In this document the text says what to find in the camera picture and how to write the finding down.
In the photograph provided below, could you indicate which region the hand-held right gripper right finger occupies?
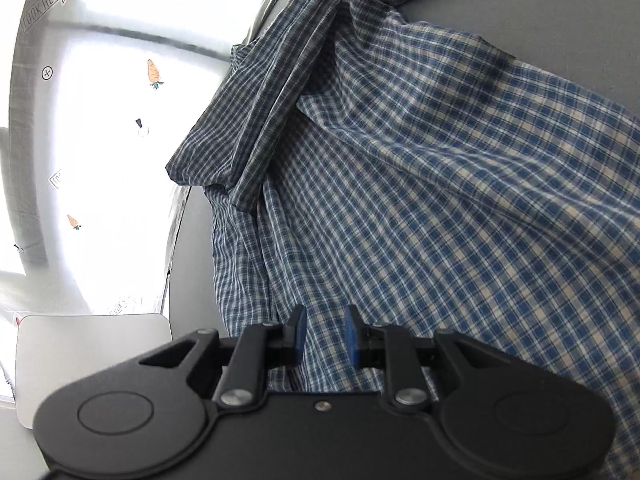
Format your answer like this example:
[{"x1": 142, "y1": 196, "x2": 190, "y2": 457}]
[{"x1": 345, "y1": 305, "x2": 501, "y2": 408}]

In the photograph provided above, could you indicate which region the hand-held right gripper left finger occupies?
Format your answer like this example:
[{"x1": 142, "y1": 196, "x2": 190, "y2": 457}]
[{"x1": 137, "y1": 305, "x2": 308, "y2": 411}]

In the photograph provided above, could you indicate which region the blue plaid shirt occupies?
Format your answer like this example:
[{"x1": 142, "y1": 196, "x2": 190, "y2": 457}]
[{"x1": 165, "y1": 0, "x2": 640, "y2": 480}]

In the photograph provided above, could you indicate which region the white square board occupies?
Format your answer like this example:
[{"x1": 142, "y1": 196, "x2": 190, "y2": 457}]
[{"x1": 15, "y1": 312, "x2": 173, "y2": 429}]

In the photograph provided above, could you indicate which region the white printed curtain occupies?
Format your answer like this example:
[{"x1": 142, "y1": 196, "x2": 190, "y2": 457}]
[{"x1": 0, "y1": 0, "x2": 301, "y2": 321}]

